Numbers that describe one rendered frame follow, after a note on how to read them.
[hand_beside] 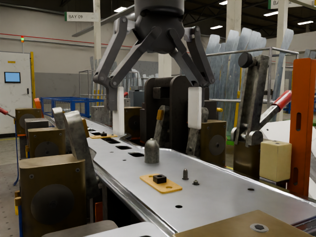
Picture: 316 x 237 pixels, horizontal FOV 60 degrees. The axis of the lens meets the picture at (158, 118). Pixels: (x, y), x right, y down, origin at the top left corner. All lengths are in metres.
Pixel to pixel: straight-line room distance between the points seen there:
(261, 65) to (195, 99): 0.15
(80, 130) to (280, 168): 0.32
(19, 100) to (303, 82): 7.12
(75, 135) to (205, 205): 0.21
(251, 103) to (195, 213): 0.26
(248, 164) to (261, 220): 0.33
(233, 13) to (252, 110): 8.11
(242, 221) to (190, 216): 0.15
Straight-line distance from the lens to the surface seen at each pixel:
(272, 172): 0.48
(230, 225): 0.21
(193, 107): 0.46
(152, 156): 0.57
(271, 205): 0.41
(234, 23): 8.54
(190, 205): 0.38
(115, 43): 0.39
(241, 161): 0.56
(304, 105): 0.49
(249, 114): 0.54
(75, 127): 0.43
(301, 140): 0.49
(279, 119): 7.22
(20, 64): 7.42
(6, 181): 1.57
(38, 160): 0.46
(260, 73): 0.54
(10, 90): 7.36
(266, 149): 0.48
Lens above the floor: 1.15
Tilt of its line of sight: 6 degrees down
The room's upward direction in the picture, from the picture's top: straight up
